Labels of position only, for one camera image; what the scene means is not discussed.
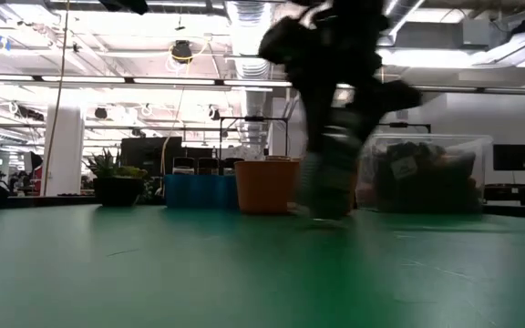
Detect black background table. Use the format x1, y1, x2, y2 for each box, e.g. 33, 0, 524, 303
0, 194, 168, 212

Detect blue plastic bin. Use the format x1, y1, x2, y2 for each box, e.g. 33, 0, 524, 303
162, 174, 241, 211

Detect clear plastic storage container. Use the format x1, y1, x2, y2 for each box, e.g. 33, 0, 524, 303
355, 132, 495, 215

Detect person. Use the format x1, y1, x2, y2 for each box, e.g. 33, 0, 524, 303
24, 151, 45, 196

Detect ribbed silver ceiling duct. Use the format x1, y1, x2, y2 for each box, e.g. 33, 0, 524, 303
224, 0, 276, 140

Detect orange plastic bin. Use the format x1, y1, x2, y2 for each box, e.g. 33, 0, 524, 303
233, 159, 358, 217

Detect long ceiling light bar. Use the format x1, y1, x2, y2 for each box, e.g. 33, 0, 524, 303
0, 72, 525, 97

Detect small black monitor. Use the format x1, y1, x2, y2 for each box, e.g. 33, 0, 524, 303
492, 143, 525, 173

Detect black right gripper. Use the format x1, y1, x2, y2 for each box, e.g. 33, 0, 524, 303
257, 0, 423, 155

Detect white column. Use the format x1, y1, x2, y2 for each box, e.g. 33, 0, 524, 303
42, 105, 86, 198

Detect smooth silver ceiling duct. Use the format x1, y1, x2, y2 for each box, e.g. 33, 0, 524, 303
380, 0, 427, 51

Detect dark background desk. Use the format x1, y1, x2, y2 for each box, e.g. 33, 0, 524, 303
482, 181, 525, 208

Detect hanging yellow rope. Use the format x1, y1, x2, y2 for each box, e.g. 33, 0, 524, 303
41, 0, 71, 198

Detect white tag in container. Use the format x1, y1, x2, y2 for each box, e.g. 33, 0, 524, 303
390, 155, 419, 180

